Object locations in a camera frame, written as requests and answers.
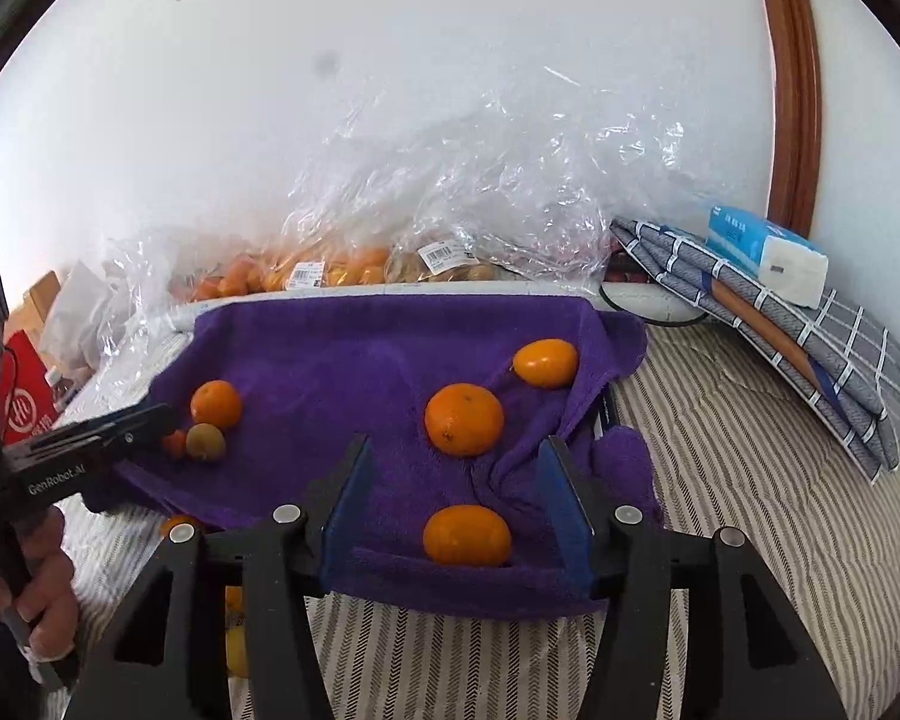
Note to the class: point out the dark drink bottle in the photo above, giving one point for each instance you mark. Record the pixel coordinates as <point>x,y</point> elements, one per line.
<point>64,389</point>

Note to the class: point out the bag of brown longans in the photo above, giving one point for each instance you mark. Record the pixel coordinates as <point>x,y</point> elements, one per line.
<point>438,262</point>

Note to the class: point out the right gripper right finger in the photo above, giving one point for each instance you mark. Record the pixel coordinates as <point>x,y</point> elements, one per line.
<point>705,607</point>

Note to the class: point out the small red fruit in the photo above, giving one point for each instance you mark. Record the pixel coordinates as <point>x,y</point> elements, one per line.
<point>175,445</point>

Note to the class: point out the grey checked folded cloth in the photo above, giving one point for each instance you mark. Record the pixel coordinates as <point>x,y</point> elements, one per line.
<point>836,355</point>

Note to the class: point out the orange tangerine front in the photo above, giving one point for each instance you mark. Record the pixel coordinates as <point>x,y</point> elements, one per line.
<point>467,535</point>

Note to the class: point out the large clear plastic wrap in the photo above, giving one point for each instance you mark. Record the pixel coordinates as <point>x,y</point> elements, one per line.
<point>528,176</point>

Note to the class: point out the red carton box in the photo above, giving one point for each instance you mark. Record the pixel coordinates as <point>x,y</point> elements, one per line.
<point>26,400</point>

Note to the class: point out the person's left hand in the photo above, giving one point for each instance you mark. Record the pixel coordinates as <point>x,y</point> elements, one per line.
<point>49,597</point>

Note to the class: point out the brown wooden door frame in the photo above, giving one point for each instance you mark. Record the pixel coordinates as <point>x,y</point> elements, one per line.
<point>798,114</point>

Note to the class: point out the striped grey white quilt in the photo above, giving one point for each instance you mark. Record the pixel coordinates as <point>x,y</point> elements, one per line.
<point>731,445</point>

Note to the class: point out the purple towel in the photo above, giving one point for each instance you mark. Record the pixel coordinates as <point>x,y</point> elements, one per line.
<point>314,374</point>

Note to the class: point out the large orange tangerine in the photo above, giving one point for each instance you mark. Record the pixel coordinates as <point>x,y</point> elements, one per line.
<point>464,420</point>

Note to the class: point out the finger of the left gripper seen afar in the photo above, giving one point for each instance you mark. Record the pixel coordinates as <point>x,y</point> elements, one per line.
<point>78,448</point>

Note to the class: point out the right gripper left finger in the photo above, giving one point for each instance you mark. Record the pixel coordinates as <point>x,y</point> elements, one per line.
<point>164,652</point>

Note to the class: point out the blue white tissue pack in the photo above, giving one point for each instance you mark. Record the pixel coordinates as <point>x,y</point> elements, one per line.
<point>779,259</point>

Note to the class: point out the yellow fruit on quilt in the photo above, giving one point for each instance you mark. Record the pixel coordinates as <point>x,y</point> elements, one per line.
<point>236,642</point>

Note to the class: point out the white paper bag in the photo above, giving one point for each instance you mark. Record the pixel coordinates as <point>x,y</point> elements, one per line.
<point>72,334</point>

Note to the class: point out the clear plastic bag left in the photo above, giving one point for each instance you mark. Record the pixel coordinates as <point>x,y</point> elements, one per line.
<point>143,327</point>

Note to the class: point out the bag of small oranges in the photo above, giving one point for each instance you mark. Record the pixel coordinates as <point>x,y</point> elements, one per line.
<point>273,271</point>

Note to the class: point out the yellow-green round fruit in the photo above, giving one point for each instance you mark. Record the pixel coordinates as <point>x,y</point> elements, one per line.
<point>204,441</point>

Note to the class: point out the small orange tangerine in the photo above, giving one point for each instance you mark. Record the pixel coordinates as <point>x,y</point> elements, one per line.
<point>546,363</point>

